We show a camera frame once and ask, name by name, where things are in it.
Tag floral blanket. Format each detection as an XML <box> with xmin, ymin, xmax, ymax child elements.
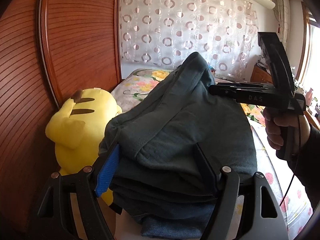
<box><xmin>111</xmin><ymin>68</ymin><xmax>272</xmax><ymax>128</ymax></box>

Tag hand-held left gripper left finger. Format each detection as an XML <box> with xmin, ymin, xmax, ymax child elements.
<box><xmin>37</xmin><ymin>144</ymin><xmax>120</xmax><ymax>240</ymax></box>

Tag person's right hand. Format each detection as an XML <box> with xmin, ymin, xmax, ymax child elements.
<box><xmin>262</xmin><ymin>106</ymin><xmax>311</xmax><ymax>157</ymax></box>

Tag window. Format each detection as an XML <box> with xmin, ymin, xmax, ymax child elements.
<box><xmin>303</xmin><ymin>5</ymin><xmax>320</xmax><ymax>82</ymax></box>

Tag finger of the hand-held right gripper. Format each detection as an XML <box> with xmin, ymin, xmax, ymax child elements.
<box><xmin>208</xmin><ymin>84</ymin><xmax>242</xmax><ymax>101</ymax></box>
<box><xmin>217</xmin><ymin>81</ymin><xmax>272</xmax><ymax>91</ymax></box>

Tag wooden window cabinet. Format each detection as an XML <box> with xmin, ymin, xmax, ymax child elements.
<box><xmin>251</xmin><ymin>64</ymin><xmax>273</xmax><ymax>83</ymax></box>

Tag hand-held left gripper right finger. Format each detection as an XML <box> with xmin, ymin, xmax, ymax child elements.
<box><xmin>196</xmin><ymin>142</ymin><xmax>288</xmax><ymax>240</ymax></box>

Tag circle pattern sheer curtain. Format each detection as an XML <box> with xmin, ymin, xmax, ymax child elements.
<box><xmin>119</xmin><ymin>0</ymin><xmax>260</xmax><ymax>81</ymax></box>

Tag person's right forearm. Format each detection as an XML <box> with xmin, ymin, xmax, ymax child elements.
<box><xmin>287</xmin><ymin>124</ymin><xmax>320</xmax><ymax>212</ymax></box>

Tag folded blue jeans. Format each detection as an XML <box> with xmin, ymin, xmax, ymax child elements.
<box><xmin>109</xmin><ymin>200</ymin><xmax>209</xmax><ymax>239</ymax></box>

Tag yellow plush toy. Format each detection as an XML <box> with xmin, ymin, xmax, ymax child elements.
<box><xmin>45</xmin><ymin>87</ymin><xmax>123</xmax><ymax>207</ymax></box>

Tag wooden headboard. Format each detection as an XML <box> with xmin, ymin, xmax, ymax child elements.
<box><xmin>0</xmin><ymin>0</ymin><xmax>123</xmax><ymax>232</ymax></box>

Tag patterned window curtain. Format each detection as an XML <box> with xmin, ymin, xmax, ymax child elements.
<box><xmin>274</xmin><ymin>0</ymin><xmax>291</xmax><ymax>44</ymax></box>

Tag dark teal pants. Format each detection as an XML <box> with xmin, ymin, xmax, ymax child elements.
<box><xmin>98</xmin><ymin>52</ymin><xmax>258</xmax><ymax>221</ymax></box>

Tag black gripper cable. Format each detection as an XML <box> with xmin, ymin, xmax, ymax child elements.
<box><xmin>279</xmin><ymin>115</ymin><xmax>303</xmax><ymax>206</ymax></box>

